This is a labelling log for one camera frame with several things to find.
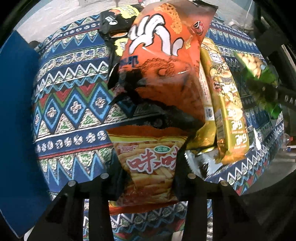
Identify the green pea snack bag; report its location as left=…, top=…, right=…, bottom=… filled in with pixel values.
left=234, top=52, right=282, bottom=120

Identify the yellow popcorn snack bag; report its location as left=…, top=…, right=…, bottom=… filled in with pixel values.
left=188, top=38, right=249, bottom=165

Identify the silver foil snack bag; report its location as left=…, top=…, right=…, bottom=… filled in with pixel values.
left=185, top=147, right=223, bottom=180

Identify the orange fries snack bag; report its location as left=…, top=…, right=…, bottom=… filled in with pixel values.
left=107, top=125, right=189, bottom=215

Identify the large orange chips bag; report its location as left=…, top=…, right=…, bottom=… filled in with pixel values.
left=111, top=1, right=217, bottom=129

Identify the black yellow snack bag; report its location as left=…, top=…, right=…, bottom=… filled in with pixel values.
left=99, top=4, right=143, bottom=68

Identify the blue cardboard box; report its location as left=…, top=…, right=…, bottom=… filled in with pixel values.
left=1, top=31, right=51, bottom=237

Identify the blue patterned tablecloth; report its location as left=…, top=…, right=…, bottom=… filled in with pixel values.
left=32, top=14, right=284, bottom=240

